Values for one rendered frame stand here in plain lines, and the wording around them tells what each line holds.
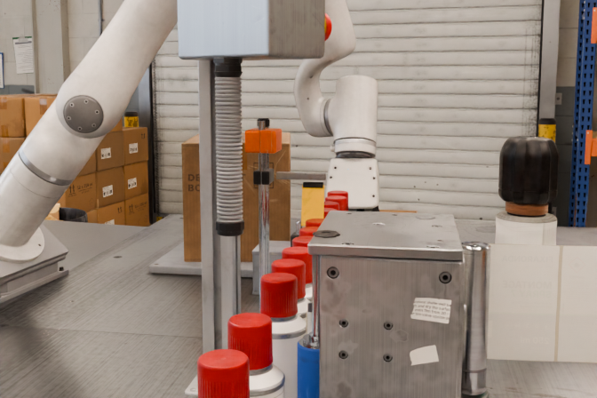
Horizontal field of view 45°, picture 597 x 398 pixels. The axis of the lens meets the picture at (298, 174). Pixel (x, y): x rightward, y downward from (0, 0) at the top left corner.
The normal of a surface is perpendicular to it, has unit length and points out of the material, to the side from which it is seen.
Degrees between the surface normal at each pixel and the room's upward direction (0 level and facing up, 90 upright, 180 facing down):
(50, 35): 90
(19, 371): 0
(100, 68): 79
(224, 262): 90
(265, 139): 90
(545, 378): 0
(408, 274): 90
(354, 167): 67
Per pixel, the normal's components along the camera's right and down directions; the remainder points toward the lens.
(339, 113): -0.66, -0.19
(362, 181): -0.15, -0.21
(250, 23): -0.70, 0.10
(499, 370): 0.00, -0.99
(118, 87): 0.53, 0.12
